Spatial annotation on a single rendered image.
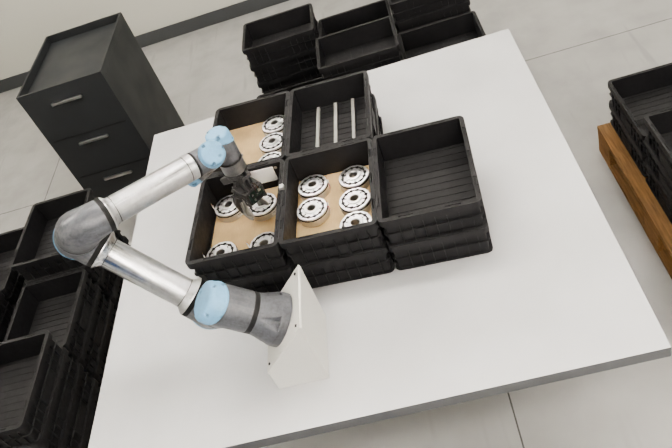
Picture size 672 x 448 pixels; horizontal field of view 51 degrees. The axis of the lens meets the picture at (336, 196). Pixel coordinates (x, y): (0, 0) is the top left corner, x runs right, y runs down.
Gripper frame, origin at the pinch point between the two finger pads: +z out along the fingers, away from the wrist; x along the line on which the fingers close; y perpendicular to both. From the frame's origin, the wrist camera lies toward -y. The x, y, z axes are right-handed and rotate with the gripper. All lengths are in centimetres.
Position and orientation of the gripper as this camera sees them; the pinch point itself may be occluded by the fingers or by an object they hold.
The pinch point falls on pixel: (255, 211)
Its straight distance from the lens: 233.1
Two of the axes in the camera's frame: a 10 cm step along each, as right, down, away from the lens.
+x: 6.8, -6.3, 3.8
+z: 2.9, 7.0, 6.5
